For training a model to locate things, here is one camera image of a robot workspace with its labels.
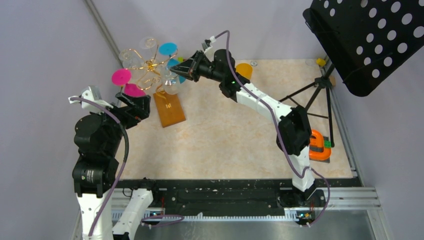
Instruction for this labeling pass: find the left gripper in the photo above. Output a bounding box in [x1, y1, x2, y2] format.
[92, 90, 151, 154]

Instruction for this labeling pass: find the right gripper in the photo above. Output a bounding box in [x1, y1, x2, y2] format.
[169, 51, 224, 84]

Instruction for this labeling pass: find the blue plastic wine glass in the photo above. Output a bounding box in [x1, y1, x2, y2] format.
[158, 42, 185, 84]

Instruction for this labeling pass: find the yellow plastic wine glass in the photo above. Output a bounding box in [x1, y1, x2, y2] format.
[235, 63, 253, 80]

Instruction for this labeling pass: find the clear wine glass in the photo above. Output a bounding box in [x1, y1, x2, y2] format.
[139, 36, 158, 60]
[119, 48, 141, 69]
[160, 66, 181, 95]

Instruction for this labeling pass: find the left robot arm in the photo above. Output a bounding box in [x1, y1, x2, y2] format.
[69, 92, 161, 240]

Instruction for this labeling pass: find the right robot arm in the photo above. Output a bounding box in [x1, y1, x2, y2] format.
[169, 49, 317, 206]

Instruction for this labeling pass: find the wooden rack base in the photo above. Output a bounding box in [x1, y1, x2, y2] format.
[153, 92, 186, 128]

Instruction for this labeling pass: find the pink plastic wine glass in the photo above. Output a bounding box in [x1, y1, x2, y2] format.
[111, 68, 146, 98]

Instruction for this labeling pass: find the clear wine glass back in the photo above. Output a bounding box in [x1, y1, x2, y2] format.
[139, 36, 158, 60]

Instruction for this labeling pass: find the yellow clamp knob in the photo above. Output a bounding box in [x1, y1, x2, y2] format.
[315, 58, 327, 67]

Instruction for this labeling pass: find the orange tape dispenser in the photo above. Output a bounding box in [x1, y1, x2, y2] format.
[309, 129, 332, 162]

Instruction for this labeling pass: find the green toy block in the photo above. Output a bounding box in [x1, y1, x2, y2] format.
[324, 140, 332, 149]

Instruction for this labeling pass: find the black perforated music stand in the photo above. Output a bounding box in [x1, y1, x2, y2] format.
[278, 0, 424, 148]

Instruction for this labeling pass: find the gold wire wine glass rack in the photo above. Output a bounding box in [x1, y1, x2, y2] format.
[126, 43, 167, 95]

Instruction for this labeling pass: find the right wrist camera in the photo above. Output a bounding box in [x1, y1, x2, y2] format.
[201, 36, 216, 55]

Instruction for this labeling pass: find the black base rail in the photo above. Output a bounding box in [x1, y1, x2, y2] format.
[112, 178, 362, 220]

